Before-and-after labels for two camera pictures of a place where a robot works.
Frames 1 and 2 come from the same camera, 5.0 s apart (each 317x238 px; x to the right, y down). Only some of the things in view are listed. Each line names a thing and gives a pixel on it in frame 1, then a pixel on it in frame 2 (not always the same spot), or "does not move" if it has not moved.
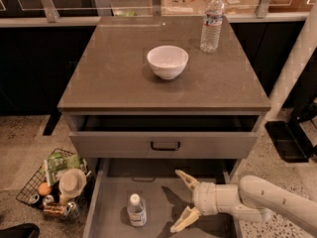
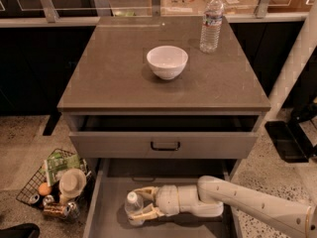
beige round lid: (71, 182) does not move
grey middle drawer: (164, 194) does not move
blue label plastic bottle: (137, 210) does not move
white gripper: (203, 197) -> (167, 199)
